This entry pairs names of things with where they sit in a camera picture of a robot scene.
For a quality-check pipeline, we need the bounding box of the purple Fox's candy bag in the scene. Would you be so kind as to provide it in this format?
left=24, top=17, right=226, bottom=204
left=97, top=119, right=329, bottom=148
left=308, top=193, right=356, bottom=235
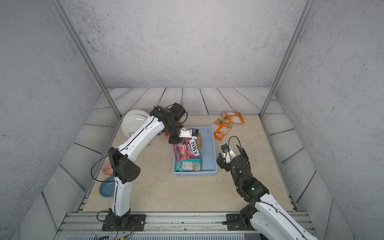
left=173, top=139, right=201, bottom=162

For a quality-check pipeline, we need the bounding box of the light blue plastic basket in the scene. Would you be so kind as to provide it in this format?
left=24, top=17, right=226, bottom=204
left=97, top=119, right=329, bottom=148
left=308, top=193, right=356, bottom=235
left=173, top=127, right=218, bottom=177

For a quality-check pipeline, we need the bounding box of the teal white candy bag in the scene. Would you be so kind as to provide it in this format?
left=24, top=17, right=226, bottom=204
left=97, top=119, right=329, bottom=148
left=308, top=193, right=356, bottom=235
left=174, top=159, right=203, bottom=172

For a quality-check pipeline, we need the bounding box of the orange multicolour Fox's candy bag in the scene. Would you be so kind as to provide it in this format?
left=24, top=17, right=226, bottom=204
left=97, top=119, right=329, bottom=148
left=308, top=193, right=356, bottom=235
left=196, top=134, right=203, bottom=150

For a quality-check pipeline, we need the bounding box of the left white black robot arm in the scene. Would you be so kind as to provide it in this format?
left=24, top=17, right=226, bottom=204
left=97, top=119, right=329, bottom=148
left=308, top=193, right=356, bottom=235
left=108, top=103, right=186, bottom=220

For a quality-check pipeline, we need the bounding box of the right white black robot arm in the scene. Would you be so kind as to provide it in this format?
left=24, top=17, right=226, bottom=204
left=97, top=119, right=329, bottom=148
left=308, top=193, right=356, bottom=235
left=217, top=144, right=316, bottom=240

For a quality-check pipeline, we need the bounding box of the white plate stack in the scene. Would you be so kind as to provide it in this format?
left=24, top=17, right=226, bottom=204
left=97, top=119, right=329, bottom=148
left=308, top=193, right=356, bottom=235
left=121, top=110, right=150, bottom=139

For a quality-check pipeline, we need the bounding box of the blue small plate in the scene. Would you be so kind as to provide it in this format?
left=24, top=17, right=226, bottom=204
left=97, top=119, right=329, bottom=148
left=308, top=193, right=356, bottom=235
left=99, top=176, right=116, bottom=198

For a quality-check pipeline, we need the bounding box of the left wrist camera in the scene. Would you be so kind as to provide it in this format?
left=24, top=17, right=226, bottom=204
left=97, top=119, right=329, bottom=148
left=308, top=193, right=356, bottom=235
left=179, top=128, right=199, bottom=140

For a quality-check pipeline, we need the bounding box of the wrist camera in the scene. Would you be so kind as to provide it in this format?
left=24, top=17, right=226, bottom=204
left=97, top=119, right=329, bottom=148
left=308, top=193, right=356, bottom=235
left=179, top=128, right=199, bottom=140
left=221, top=143, right=236, bottom=164

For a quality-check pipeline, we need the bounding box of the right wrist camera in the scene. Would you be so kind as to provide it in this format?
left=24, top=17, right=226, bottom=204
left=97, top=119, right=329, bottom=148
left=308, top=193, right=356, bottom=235
left=221, top=143, right=236, bottom=164

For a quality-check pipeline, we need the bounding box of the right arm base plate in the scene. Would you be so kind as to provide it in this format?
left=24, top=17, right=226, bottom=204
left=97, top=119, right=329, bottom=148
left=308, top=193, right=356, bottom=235
left=222, top=213, right=256, bottom=231

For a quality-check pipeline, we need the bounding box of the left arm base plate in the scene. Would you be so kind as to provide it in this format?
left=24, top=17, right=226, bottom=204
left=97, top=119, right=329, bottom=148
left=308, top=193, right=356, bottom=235
left=102, top=212, right=147, bottom=232

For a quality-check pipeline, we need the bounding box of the aluminium front rail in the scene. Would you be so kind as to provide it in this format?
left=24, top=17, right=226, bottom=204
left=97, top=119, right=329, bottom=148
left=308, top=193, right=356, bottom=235
left=55, top=211, right=262, bottom=240

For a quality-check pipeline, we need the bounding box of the right aluminium frame post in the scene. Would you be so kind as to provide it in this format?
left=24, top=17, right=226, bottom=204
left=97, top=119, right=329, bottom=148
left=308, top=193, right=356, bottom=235
left=259, top=0, right=315, bottom=120

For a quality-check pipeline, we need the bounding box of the aluminium frame post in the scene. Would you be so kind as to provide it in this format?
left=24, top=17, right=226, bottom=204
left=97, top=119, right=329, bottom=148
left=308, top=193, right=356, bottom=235
left=259, top=0, right=315, bottom=120
left=49, top=0, right=123, bottom=120

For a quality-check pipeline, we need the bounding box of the left aluminium frame post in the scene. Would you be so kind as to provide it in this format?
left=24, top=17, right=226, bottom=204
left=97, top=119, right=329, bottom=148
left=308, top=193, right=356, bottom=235
left=49, top=0, right=123, bottom=120

